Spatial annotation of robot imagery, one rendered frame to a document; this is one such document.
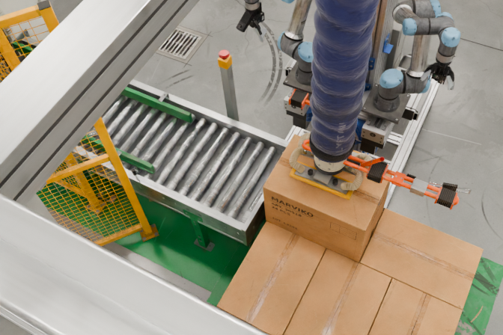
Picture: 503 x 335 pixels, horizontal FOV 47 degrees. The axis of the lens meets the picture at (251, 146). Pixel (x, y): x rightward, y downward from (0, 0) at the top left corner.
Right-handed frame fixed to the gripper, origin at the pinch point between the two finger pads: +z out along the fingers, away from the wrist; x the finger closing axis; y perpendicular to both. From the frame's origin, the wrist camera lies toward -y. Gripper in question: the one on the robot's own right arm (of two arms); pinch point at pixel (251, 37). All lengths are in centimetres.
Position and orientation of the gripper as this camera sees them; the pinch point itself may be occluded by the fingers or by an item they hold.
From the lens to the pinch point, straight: 308.9
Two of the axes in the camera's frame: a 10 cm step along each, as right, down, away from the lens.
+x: -7.6, -5.2, 4.0
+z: 0.5, 5.6, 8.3
